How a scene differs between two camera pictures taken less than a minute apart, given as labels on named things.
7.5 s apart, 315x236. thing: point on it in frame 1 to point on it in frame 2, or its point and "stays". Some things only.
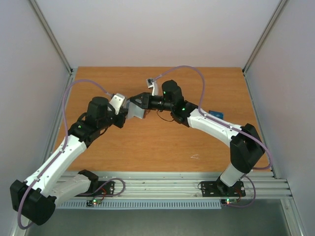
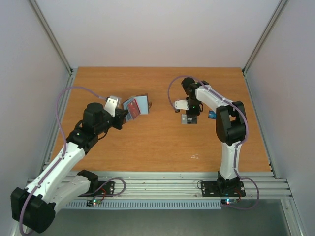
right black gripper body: x=145 y=101 to x=193 y=117
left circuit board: x=90 y=203 stays
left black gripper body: x=120 y=123 stays
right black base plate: x=218 y=189 stays
